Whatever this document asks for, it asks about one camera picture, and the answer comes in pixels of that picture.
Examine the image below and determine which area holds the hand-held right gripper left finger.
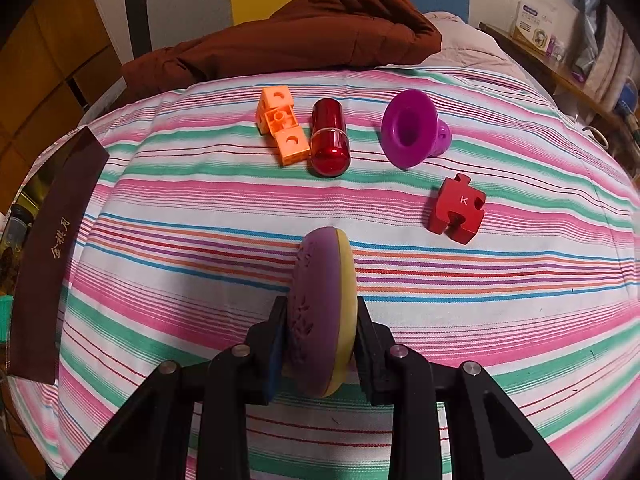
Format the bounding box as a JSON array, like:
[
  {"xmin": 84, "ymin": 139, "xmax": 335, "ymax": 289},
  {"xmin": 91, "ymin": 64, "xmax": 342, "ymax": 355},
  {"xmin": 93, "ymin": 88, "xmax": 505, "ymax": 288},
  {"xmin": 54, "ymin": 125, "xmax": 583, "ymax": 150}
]
[{"xmin": 62, "ymin": 296, "xmax": 289, "ymax": 480}]

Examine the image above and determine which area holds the purple and yellow disc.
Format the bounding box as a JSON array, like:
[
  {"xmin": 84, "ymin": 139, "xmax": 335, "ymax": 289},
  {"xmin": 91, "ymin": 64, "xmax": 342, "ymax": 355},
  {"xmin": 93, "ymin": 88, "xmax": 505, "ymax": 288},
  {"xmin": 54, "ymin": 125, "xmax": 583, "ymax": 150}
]
[{"xmin": 282, "ymin": 226, "xmax": 360, "ymax": 399}]

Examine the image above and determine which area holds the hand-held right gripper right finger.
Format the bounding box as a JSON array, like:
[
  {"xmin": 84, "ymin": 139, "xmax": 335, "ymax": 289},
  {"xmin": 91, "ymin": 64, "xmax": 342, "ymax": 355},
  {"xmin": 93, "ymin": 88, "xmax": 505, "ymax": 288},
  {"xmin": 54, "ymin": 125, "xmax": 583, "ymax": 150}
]
[{"xmin": 354, "ymin": 296, "xmax": 576, "ymax": 480}]

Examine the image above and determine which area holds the white cardboard box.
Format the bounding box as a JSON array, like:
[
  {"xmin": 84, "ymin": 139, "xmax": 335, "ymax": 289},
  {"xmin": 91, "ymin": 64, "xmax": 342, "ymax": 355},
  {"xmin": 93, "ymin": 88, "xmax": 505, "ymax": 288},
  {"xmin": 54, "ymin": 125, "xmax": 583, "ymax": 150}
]
[{"xmin": 510, "ymin": 0, "xmax": 558, "ymax": 51}]

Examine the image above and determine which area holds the beige quilt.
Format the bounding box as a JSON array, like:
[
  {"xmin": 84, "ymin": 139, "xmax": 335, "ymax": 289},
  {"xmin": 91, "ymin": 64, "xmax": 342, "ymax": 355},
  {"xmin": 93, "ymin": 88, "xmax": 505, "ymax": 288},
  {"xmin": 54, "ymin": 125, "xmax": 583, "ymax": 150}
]
[{"xmin": 420, "ymin": 10, "xmax": 531, "ymax": 81}]

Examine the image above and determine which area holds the brown padded jacket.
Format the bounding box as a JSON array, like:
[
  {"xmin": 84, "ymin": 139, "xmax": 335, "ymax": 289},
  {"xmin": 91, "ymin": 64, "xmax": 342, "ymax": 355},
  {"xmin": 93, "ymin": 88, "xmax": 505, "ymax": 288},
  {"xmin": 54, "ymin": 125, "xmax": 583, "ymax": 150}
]
[{"xmin": 120, "ymin": 0, "xmax": 443, "ymax": 106}]

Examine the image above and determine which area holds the red capsule container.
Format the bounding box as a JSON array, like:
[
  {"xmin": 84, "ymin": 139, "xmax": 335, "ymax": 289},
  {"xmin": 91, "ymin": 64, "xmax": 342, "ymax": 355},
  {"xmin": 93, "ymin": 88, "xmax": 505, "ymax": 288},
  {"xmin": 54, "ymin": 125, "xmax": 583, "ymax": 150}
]
[{"xmin": 307, "ymin": 98, "xmax": 351, "ymax": 179}]

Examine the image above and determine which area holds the red puzzle block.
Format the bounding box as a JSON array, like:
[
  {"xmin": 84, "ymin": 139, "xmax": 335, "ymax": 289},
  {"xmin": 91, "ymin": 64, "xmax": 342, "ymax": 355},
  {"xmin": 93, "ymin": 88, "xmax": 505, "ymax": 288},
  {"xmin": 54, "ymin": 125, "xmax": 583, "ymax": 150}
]
[{"xmin": 426, "ymin": 173, "xmax": 487, "ymax": 246}]

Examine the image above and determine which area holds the purple funnel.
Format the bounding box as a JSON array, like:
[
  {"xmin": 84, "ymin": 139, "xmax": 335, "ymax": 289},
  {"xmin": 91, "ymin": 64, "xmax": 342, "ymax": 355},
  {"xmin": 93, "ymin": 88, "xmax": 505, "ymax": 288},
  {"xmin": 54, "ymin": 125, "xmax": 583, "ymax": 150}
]
[{"xmin": 381, "ymin": 89, "xmax": 453, "ymax": 171}]

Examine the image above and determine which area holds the orange cube block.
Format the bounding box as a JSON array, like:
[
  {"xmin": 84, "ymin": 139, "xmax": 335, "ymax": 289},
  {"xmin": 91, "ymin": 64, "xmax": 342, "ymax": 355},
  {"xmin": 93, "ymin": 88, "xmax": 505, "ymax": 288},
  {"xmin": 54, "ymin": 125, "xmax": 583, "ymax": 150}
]
[{"xmin": 256, "ymin": 86, "xmax": 308, "ymax": 167}]

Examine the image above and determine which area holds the dark red box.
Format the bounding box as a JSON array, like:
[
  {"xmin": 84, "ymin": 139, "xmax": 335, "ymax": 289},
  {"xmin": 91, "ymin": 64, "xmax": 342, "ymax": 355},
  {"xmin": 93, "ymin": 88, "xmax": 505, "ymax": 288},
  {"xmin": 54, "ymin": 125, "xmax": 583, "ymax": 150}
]
[{"xmin": 9, "ymin": 126, "xmax": 110, "ymax": 386}]

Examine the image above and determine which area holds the striped blanket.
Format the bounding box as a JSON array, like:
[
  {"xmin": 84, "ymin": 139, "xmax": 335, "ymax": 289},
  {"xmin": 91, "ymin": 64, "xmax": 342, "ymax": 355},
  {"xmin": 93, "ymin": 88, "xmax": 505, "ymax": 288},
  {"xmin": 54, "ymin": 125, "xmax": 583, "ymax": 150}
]
[{"xmin": 7, "ymin": 67, "xmax": 640, "ymax": 480}]

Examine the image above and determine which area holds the wooden shelf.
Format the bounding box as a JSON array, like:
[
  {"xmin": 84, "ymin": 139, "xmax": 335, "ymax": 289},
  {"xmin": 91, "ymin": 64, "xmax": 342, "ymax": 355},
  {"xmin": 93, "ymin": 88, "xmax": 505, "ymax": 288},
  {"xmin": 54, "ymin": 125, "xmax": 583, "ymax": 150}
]
[{"xmin": 479, "ymin": 22, "xmax": 640, "ymax": 161}]

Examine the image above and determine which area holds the wooden wardrobe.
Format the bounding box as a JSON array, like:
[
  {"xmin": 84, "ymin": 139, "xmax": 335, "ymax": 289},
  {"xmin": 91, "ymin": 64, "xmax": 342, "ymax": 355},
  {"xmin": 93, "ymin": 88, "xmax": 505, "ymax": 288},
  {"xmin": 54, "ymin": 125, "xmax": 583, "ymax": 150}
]
[{"xmin": 0, "ymin": 0, "xmax": 131, "ymax": 201}]

